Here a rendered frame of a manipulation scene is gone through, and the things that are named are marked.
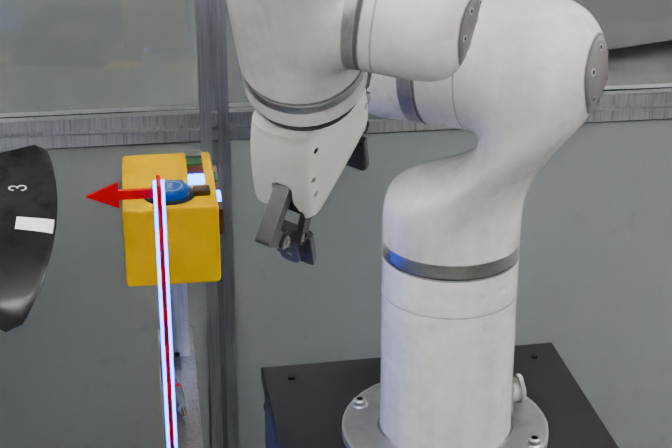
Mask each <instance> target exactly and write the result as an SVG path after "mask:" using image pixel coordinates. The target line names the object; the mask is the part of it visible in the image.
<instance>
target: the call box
mask: <svg viewBox="0 0 672 448"><path fill-rule="evenodd" d="M201 156H202V163H203V170H204V177H205V184H191V185H189V184H188V175H187V167H186V159H185V153H173V154H153V155H133V156H124V157H123V158H122V189H136V188H150V187H151V186H152V185H153V180H156V175H160V177H161V180H183V182H184V183H185V184H187V185H188V196H187V197H185V198H183V199H180V200H175V201H165V204H166V224H167V244H168V264H169V284H182V283H198V282H215V281H219V280H220V278H221V261H220V232H219V207H218V200H217V194H216V188H215V181H214V175H213V169H212V162H211V156H210V154H209V153H208V152H201ZM196 185H209V186H210V195H209V196H194V195H193V186H196ZM122 220H123V236H124V252H125V268H126V282H127V284H128V286H131V287H132V286H148V285H158V272H157V253H156V234H155V216H154V199H153V198H149V199H130V200H122Z"/></svg>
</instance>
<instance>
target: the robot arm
mask: <svg viewBox="0 0 672 448"><path fill-rule="evenodd" d="M226 1H227V6H228V11H229V16H230V21H231V26H232V31H233V36H234V41H235V45H236V50H237V55H238V60H239V65H240V70H241V75H242V80H243V85H244V89H245V93H246V95H247V98H248V100H249V101H250V103H251V104H252V106H253V107H254V108H255V109H254V112H253V115H252V123H251V138H250V148H251V163H252V173H253V181H254V187H255V192H256V195H257V198H258V200H259V201H261V202H264V203H266V204H267V206H266V208H265V211H264V214H263V217H262V220H261V222H260V225H259V228H258V231H257V234H256V237H255V242H257V243H259V244H262V245H264V246H267V247H269V248H276V249H277V251H278V252H280V254H281V256H282V257H284V258H285V259H287V260H289V261H292V262H294V263H299V262H300V261H302V262H305V263H307V264H310V265H314V264H315V262H316V260H317V254H316V247H315V241H314V235H313V233H312V232H311V231H309V227H310V222H311V218H312V216H314V215H316V214H317V213H318V212H319V210H320V209H321V207H322V206H323V204H324V202H325V201H326V199H327V197H328V196H329V194H330V192H331V190H332V189H333V187H334V185H335V183H336V182H337V180H338V178H339V176H340V175H341V173H342V171H343V169H344V167H345V166H346V165H347V166H350V167H353V168H355V169H358V170H361V171H364V170H366V169H367V168H368V166H369V152H368V141H367V137H364V136H362V135H365V134H366V132H367V130H368V128H369V120H367V118H368V113H369V114H372V115H375V116H379V117H384V118H389V119H395V120H402V121H409V122H416V123H422V124H430V125H436V126H442V127H449V128H455V129H462V130H468V131H471V132H474V133H475V134H476V135H477V137H478V145H477V146H476V147H475V148H473V149H471V150H469V151H466V152H463V153H460V154H457V155H453V156H449V157H445V158H441V159H437V160H433V161H429V162H425V163H422V164H419V165H416V166H413V167H411V168H409V169H407V170H405V171H403V172H401V173H400V174H399V175H397V176H396V177H395V178H394V179H393V180H392V181H391V183H390V185H389V187H388V189H387V192H386V194H385V200H384V205H383V215H382V255H381V362H380V383H378V384H375V385H373V386H371V387H370V388H368V389H366V390H364V391H363V392H361V393H360V394H359V395H358V396H356V397H355V398H354V399H353V400H352V401H351V403H350V404H349V405H348V406H347V408H346V410H345V412H344V414H343V419H342V437H343V442H344V445H345V447H346V448H547V445H548V437H549V429H548V422H547V420H546V418H545V416H544V414H543V412H542V411H541V410H540V408H539V407H538V406H537V405H536V404H535V403H534V402H533V401H532V400H531V399H529V398H528V397H527V396H526V387H525V384H524V380H523V377H522V375H521V374H515V375H514V376H513V367H514V347H515V328H516V308H517V286H518V267H519V250H520V232H521V221H522V212H523V206H524V202H525V198H526V195H527V192H528V190H529V187H530V185H531V183H532V182H533V180H534V178H535V177H536V175H537V174H538V172H539V171H540V170H541V169H542V167H543V166H544V165H545V164H546V163H547V162H548V161H549V159H550V158H551V157H552V156H553V155H554V154H555V153H556V152H557V151H558V150H559V149H560V148H561V147H562V146H563V145H564V144H565V143H566V142H567V141H568V139H569V138H570V137H571V136H572V135H573V134H574V133H575V132H576V131H577V130H578V129H579V128H580V126H581V125H582V124H583V123H584V122H585V120H586V119H587V118H588V116H589V115H590V114H591V113H592V111H593V110H594V108H595V106H596V105H597V104H598V103H599V101H600V99H601V95H602V93H603V91H604V88H605V84H606V81H607V80H608V76H609V72H608V54H609V50H608V46H607V45H606V41H605V38H604V35H603V32H602V30H601V28H600V26H599V24H598V23H597V21H596V20H595V18H594V17H593V15H592V14H591V13H590V12H589V11H588V10H587V9H585V8H584V7H582V6H581V5H580V4H578V3H576V2H574V1H572V0H226ZM287 210H291V211H294V212H296V213H299V214H300V217H299V221H298V224H295V223H292V222H290V221H287V220H285V216H286V213H287Z"/></svg>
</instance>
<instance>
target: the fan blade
mask: <svg viewBox="0 0 672 448"><path fill-rule="evenodd" d="M30 180H32V194H33V195H1V182H14V181H30ZM16 217H31V218H44V219H52V220H54V227H53V234H52V233H47V232H39V231H31V230H22V229H15V224H16ZM56 223H57V187H56V180H55V174H54V169H53V165H52V162H51V158H50V155H49V153H48V151H47V150H45V149H43V148H41V147H39V146H36V145H31V146H27V147H23V148H19V149H15V150H10V151H6V152H1V153H0V330H2V331H4V332H8V331H10V330H12V329H14V328H17V327H19V326H21V325H23V323H24V321H25V320H26V318H27V316H28V314H29V312H30V310H31V308H32V306H33V304H34V302H35V299H36V297H37V295H38V292H39V290H40V287H41V285H42V282H43V279H44V276H45V273H46V270H47V267H48V264H49V260H50V256H51V252H52V248H53V243H54V238H55V231H56Z"/></svg>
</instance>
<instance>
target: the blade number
mask: <svg viewBox="0 0 672 448"><path fill-rule="evenodd" d="M1 195H33V194H32V180H30V181H14V182H1Z"/></svg>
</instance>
